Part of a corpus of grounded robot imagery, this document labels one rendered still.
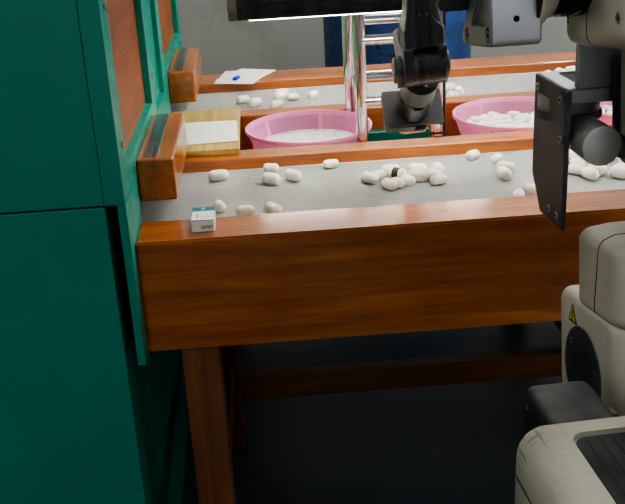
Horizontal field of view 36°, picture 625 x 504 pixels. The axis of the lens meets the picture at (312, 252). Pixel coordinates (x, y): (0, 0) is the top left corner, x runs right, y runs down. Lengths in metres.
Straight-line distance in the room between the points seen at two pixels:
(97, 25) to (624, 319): 0.77
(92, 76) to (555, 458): 0.83
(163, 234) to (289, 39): 2.69
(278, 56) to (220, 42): 0.25
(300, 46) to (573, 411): 3.25
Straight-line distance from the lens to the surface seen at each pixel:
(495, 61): 2.66
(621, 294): 1.07
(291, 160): 1.88
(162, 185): 1.58
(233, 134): 1.99
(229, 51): 4.13
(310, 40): 4.16
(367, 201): 1.67
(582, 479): 0.84
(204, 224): 1.51
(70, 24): 1.38
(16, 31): 1.40
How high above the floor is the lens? 1.29
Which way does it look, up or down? 22 degrees down
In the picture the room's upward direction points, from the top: 3 degrees counter-clockwise
